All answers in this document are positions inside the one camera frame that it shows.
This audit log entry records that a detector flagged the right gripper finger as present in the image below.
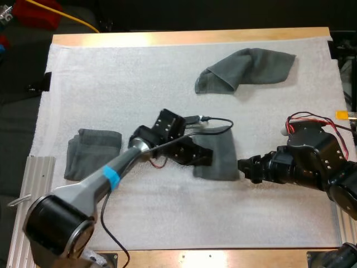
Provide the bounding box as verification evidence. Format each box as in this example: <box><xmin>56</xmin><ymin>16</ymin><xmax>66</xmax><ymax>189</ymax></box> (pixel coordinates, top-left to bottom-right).
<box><xmin>245</xmin><ymin>167</ymin><xmax>268</xmax><ymax>184</ymax></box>
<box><xmin>237</xmin><ymin>156</ymin><xmax>265</xmax><ymax>171</ymax></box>

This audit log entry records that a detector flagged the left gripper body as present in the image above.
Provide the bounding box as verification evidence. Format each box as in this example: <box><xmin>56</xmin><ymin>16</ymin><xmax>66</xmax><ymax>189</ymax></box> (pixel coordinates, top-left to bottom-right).
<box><xmin>166</xmin><ymin>136</ymin><xmax>203</xmax><ymax>168</ymax></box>

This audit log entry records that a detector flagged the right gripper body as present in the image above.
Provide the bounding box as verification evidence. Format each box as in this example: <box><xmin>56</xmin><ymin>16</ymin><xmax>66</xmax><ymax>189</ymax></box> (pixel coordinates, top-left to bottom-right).
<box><xmin>262</xmin><ymin>146</ymin><xmax>301</xmax><ymax>186</ymax></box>

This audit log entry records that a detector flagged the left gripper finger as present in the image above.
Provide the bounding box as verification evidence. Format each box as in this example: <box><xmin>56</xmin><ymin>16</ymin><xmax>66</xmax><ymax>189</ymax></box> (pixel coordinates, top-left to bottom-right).
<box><xmin>193</xmin><ymin>157</ymin><xmax>212</xmax><ymax>168</ymax></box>
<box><xmin>195</xmin><ymin>143</ymin><xmax>214</xmax><ymax>160</ymax></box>

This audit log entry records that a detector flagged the half-folded grey-green towel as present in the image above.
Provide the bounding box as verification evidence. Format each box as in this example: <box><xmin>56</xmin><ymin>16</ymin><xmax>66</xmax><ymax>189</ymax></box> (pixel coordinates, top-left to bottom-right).
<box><xmin>184</xmin><ymin>125</ymin><xmax>241</xmax><ymax>181</ymax></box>

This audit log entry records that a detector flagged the crumpled grey-green towel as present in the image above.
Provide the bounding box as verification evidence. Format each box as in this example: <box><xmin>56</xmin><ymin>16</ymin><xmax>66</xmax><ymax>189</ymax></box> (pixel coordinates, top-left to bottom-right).
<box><xmin>194</xmin><ymin>47</ymin><xmax>297</xmax><ymax>95</ymax></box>

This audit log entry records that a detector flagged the folded grey-green towel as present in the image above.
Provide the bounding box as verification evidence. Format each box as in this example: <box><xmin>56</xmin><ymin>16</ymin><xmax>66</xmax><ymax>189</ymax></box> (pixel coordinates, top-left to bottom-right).
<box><xmin>63</xmin><ymin>128</ymin><xmax>123</xmax><ymax>181</ymax></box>

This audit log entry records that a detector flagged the dark clamp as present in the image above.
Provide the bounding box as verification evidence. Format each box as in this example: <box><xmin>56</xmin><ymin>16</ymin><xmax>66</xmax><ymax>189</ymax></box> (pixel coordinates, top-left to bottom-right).
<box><xmin>27</xmin><ymin>71</ymin><xmax>52</xmax><ymax>93</ymax></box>

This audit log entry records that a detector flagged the silver metal lever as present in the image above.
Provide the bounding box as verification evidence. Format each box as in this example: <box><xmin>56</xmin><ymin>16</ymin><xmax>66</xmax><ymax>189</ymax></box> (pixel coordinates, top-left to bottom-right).
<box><xmin>7</xmin><ymin>194</ymin><xmax>32</xmax><ymax>207</ymax></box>

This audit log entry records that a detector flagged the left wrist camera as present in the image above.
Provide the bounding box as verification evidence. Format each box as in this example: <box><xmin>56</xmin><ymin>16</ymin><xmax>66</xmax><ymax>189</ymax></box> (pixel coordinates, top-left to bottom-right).
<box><xmin>184</xmin><ymin>114</ymin><xmax>202</xmax><ymax>127</ymax></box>

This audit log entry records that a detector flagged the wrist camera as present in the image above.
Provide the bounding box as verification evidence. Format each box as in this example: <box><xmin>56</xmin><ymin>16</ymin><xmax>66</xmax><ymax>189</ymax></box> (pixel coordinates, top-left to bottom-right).
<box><xmin>184</xmin><ymin>114</ymin><xmax>202</xmax><ymax>127</ymax></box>
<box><xmin>279</xmin><ymin>122</ymin><xmax>291</xmax><ymax>138</ymax></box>

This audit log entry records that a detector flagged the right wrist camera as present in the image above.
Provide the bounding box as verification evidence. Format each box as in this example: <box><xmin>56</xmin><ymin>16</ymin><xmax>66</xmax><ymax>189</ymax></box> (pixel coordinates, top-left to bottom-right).
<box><xmin>279</xmin><ymin>122</ymin><xmax>291</xmax><ymax>138</ymax></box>

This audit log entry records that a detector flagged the ribbed aluminium rail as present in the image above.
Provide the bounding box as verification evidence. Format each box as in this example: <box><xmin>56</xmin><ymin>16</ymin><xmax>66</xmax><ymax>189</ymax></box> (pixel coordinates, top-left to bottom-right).
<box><xmin>331</xmin><ymin>202</ymin><xmax>351</xmax><ymax>248</ymax></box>
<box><xmin>6</xmin><ymin>155</ymin><xmax>56</xmax><ymax>268</ymax></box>

